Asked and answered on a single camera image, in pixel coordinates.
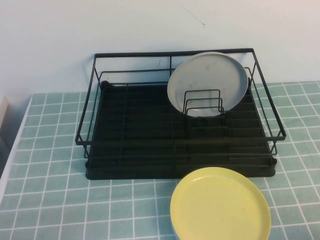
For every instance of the grey round plate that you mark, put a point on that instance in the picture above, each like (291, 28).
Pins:
(207, 75)

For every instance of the black plastic drip tray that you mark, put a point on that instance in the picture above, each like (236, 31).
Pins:
(140, 125)

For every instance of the green checkered tablecloth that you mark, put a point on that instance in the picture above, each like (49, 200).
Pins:
(50, 200)

